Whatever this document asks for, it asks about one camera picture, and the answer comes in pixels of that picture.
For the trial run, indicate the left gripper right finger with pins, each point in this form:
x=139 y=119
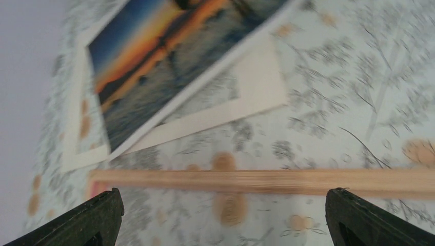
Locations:
x=354 y=221

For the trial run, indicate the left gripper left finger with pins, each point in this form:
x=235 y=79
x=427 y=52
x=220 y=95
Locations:
x=95 y=222

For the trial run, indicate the pink photo frame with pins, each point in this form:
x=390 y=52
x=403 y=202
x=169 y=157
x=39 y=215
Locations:
x=396 y=183

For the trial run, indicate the white mat board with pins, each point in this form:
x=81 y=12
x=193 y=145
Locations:
x=253 y=61

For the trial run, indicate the sunset photo print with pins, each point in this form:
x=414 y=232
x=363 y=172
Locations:
x=150 y=55

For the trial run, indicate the floral table cloth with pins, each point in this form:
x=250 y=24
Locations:
x=360 y=79

